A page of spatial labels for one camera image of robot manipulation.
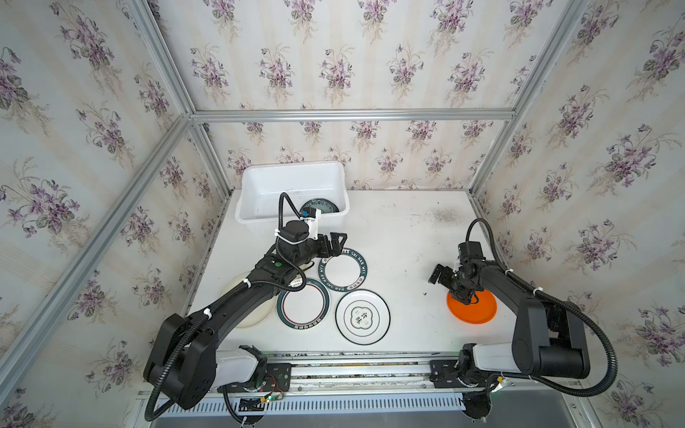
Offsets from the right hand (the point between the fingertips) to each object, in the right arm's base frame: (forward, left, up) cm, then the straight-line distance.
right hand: (448, 286), depth 90 cm
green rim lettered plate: (+5, +36, 0) cm, 36 cm away
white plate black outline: (-11, +29, 0) cm, 31 cm away
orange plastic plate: (-10, -5, +1) cm, 11 cm away
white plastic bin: (+42, +73, +7) cm, 84 cm away
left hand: (+7, +38, +19) cm, 43 cm away
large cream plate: (-11, +63, 0) cm, 64 cm away
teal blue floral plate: (+37, +46, +1) cm, 59 cm away
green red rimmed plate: (-8, +49, -3) cm, 50 cm away
